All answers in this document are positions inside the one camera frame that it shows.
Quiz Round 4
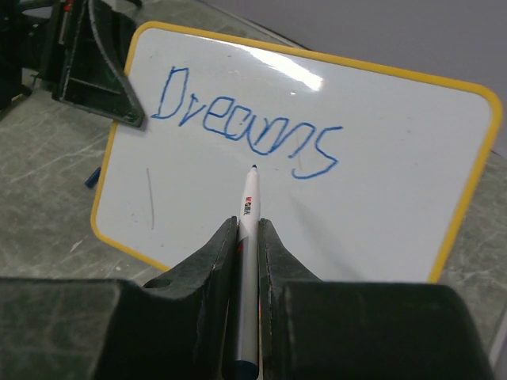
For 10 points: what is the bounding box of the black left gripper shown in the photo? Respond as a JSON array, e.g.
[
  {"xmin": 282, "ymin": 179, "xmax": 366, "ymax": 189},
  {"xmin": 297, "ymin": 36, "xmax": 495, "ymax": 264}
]
[{"xmin": 1, "ymin": 1, "xmax": 145, "ymax": 127}]

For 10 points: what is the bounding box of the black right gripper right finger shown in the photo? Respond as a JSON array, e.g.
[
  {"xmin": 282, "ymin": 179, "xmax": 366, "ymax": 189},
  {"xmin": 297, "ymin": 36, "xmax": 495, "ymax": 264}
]
[{"xmin": 258, "ymin": 219, "xmax": 494, "ymax": 379}]

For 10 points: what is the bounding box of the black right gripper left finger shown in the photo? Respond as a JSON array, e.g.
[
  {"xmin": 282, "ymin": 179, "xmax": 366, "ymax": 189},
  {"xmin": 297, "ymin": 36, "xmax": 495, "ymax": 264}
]
[{"xmin": 1, "ymin": 217, "xmax": 237, "ymax": 379}]

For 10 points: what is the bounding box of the white marker pen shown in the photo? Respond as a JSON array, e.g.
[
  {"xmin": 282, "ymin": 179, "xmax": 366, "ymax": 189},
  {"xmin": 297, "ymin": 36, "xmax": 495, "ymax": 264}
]
[{"xmin": 222, "ymin": 165, "xmax": 261, "ymax": 379}]

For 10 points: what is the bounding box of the blue marker cap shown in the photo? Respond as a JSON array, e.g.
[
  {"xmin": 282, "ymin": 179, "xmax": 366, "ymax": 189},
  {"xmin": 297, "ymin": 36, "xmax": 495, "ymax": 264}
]
[{"xmin": 84, "ymin": 167, "xmax": 101, "ymax": 189}]

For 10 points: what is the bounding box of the yellow framed small whiteboard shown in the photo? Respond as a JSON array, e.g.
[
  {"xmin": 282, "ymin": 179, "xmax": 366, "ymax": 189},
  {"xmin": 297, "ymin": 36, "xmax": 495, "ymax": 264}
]
[{"xmin": 91, "ymin": 21, "xmax": 502, "ymax": 282}]

